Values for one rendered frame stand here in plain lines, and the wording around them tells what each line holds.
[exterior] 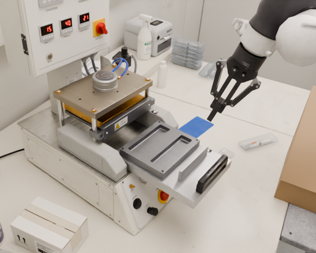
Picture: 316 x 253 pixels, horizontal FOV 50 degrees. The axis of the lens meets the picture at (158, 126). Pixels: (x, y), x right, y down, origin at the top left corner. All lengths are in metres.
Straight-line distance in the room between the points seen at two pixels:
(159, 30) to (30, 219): 1.32
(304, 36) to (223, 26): 2.85
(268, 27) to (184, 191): 0.47
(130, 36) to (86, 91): 1.07
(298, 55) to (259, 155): 0.83
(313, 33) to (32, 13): 0.70
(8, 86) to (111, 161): 0.71
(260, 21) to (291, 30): 0.12
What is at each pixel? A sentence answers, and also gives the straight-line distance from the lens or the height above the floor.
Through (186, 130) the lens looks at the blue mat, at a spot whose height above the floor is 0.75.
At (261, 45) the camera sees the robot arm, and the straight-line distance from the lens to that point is 0.83.
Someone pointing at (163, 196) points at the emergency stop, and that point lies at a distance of 1.17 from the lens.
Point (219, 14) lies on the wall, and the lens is 3.53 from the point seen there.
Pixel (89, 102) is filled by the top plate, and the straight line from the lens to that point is 1.03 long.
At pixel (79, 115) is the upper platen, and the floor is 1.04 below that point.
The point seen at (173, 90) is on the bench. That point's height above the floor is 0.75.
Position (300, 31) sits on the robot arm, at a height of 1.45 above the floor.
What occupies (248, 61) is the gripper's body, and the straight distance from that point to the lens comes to 0.85.
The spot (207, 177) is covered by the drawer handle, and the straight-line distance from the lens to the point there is 0.95.
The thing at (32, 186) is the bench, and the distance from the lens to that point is 1.30.
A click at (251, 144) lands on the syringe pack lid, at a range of 1.50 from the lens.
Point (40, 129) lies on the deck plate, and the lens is 1.24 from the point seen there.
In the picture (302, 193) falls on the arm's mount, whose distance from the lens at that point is 1.30.
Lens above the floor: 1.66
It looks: 36 degrees down
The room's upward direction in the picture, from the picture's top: 5 degrees clockwise
